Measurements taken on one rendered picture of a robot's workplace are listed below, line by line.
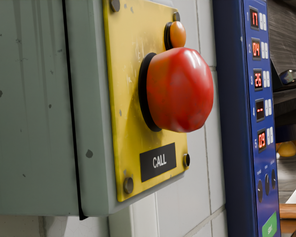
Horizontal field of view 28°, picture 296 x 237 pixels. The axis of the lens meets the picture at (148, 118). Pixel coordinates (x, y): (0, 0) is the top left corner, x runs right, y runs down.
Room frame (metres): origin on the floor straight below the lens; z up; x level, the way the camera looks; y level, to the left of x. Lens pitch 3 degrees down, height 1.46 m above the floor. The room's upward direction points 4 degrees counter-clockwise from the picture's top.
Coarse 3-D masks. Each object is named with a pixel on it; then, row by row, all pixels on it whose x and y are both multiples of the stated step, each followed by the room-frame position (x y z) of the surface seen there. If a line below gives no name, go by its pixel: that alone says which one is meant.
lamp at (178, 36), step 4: (172, 24) 0.30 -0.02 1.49; (176, 24) 0.30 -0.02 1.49; (180, 24) 0.30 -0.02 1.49; (172, 28) 0.30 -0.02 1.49; (176, 28) 0.30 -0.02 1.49; (180, 28) 0.30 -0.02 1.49; (184, 28) 0.31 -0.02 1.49; (172, 32) 0.30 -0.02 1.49; (176, 32) 0.30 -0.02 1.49; (180, 32) 0.30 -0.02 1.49; (184, 32) 0.30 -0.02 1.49; (172, 36) 0.30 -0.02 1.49; (176, 36) 0.30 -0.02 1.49; (180, 36) 0.30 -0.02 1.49; (184, 36) 0.30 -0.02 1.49; (172, 40) 0.30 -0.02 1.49; (176, 40) 0.30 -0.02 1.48; (180, 40) 0.30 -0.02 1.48; (184, 40) 0.30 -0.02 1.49; (172, 44) 0.30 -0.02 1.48; (176, 44) 0.30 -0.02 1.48; (180, 44) 0.30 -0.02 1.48; (184, 44) 0.31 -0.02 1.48
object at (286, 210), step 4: (280, 204) 1.17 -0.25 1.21; (284, 204) 1.17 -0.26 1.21; (288, 204) 1.17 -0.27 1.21; (292, 204) 1.16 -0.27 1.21; (280, 208) 1.16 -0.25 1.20; (284, 208) 1.16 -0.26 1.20; (288, 208) 1.16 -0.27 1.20; (292, 208) 1.16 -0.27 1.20; (280, 212) 1.16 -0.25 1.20; (284, 212) 1.16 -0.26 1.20; (288, 212) 1.16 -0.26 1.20; (292, 212) 1.15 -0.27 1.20; (280, 216) 1.16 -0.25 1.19; (284, 216) 1.16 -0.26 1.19; (288, 216) 1.16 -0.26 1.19; (292, 216) 1.16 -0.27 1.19
